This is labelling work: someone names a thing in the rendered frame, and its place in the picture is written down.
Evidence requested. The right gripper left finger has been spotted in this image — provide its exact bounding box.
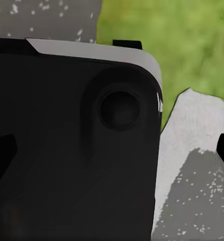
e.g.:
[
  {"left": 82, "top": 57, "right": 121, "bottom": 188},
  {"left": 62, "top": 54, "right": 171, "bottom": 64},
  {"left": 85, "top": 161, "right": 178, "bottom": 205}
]
[{"left": 0, "top": 134, "right": 18, "bottom": 180}]

